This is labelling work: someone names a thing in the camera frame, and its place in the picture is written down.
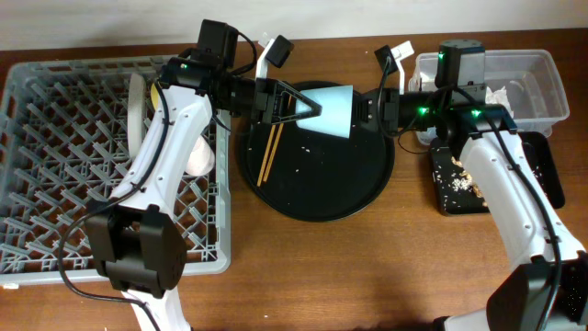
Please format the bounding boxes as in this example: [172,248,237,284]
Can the grey plate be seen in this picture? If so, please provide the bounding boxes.
[127,74,146,159]

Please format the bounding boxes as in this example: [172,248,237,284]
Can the peanut shells and rice scraps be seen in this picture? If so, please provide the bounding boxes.
[430,147,488,215]

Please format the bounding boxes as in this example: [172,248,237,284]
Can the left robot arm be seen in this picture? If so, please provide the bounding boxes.
[85,19,322,330]

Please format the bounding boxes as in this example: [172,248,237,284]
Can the pink cup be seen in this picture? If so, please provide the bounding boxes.
[185,136,215,177]

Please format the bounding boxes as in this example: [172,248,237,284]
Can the yellow bowl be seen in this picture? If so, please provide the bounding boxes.
[150,84,159,111]

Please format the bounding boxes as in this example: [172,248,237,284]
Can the clear plastic storage bin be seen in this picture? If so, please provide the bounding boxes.
[407,49,571,146]

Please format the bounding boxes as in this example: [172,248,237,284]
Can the round black tray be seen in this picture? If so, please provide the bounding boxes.
[236,91,395,223]

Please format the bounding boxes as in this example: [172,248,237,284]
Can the blue cup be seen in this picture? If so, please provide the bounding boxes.
[296,86,354,139]

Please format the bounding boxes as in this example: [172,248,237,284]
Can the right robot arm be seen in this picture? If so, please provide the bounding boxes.
[359,40,587,331]

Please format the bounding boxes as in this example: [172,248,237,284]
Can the wooden chopstick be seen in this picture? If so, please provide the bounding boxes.
[256,125,277,187]
[263,123,284,183]

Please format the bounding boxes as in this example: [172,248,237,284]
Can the grey dishwasher rack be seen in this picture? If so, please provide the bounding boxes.
[1,55,232,286]

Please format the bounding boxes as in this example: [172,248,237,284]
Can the black rectangular tray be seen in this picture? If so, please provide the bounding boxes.
[429,132,565,216]

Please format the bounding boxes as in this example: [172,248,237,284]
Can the white tissue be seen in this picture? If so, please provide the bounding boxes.
[485,86,514,118]

